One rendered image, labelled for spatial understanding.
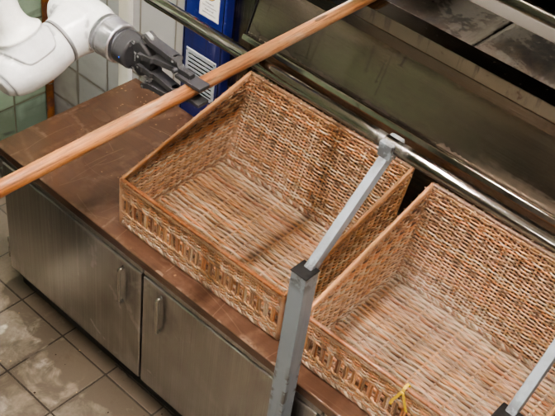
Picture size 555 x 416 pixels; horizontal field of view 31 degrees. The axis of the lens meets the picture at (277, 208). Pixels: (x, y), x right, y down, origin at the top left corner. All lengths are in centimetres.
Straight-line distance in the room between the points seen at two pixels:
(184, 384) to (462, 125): 99
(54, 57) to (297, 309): 72
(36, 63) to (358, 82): 81
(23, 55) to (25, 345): 123
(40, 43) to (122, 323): 95
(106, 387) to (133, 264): 53
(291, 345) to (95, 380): 100
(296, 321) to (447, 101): 66
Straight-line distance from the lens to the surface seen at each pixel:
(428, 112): 237
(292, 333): 207
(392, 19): 234
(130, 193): 252
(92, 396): 293
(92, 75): 335
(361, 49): 245
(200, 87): 196
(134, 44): 206
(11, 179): 175
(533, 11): 195
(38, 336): 309
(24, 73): 207
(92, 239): 264
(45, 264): 295
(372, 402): 219
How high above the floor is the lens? 232
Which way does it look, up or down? 41 degrees down
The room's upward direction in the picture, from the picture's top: 8 degrees clockwise
